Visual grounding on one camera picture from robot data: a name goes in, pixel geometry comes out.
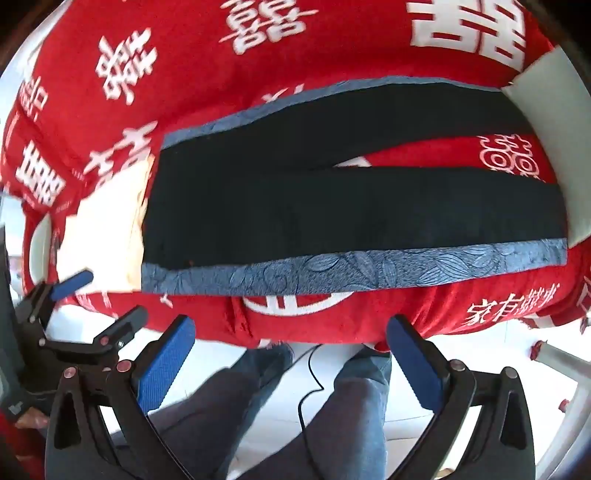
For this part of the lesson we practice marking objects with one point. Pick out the person's right leg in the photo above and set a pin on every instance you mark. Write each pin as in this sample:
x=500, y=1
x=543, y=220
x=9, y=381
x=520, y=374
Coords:
x=355, y=410

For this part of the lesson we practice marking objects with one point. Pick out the white pillow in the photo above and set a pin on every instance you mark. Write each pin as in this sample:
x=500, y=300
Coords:
x=554, y=83

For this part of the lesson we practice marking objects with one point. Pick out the person's left hand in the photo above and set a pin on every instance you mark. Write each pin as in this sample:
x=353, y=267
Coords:
x=31, y=419

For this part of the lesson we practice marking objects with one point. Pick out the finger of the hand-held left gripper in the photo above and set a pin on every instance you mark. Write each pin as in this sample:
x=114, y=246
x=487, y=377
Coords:
x=124, y=325
x=71, y=282

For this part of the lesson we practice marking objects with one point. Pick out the person's leg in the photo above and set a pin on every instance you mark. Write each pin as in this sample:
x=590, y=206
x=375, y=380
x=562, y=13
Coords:
x=207, y=415
x=355, y=410

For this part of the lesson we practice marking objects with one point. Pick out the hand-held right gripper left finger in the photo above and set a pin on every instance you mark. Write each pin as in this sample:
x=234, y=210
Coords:
x=165, y=367

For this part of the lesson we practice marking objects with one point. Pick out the white metal frame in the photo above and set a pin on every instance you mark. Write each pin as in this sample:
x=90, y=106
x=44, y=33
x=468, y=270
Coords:
x=568, y=365

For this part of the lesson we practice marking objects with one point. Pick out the grey shoe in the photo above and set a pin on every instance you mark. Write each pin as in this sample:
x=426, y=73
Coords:
x=272, y=362

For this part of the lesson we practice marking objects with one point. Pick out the beige cloth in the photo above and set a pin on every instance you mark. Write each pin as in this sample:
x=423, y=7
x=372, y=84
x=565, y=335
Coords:
x=106, y=230

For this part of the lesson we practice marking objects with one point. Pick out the person's left leg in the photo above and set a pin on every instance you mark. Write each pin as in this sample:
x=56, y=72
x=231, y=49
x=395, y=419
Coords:
x=207, y=415

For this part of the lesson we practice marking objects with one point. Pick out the white rounded object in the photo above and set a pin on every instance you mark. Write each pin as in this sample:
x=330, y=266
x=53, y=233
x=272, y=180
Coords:
x=39, y=244

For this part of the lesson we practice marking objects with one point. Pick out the black pants with blue stripe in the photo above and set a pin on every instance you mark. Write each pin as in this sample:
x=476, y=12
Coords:
x=323, y=217

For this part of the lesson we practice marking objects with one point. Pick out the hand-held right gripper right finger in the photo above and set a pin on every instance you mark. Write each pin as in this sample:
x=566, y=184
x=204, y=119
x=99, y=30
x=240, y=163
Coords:
x=415, y=369

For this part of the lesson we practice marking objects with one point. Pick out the red printed blanket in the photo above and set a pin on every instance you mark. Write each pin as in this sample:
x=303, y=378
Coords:
x=231, y=92

